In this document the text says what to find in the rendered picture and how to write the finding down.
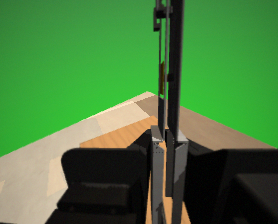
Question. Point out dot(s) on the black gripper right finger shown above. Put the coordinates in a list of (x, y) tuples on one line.
[(209, 174)]

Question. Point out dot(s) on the wooden board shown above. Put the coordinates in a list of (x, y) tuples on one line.
[(122, 138)]

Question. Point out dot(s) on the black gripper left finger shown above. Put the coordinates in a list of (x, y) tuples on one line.
[(130, 165)]

